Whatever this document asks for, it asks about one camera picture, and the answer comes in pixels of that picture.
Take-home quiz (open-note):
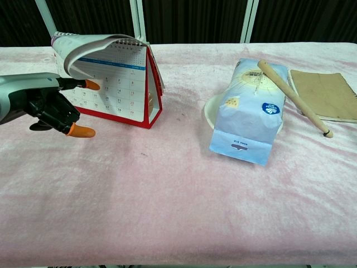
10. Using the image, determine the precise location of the wooden stick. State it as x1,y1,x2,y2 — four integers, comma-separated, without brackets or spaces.
257,59,334,138

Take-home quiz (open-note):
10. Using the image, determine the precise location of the red desk calendar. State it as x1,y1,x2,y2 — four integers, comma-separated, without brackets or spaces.
50,31,165,130

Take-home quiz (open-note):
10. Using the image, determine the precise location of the pink fleece tablecloth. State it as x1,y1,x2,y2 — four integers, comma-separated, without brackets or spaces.
0,41,357,267

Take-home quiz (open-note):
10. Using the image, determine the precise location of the blue tissue paper pack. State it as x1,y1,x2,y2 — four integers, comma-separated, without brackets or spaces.
209,58,288,168

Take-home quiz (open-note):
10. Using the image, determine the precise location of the white slanted frame post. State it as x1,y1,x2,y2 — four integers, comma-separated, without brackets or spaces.
35,0,60,35

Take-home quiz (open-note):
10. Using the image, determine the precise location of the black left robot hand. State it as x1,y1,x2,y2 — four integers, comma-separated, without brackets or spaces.
8,77,100,139

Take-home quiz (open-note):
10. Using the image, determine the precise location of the brown spiral notebook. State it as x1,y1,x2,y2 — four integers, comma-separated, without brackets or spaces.
287,69,357,124

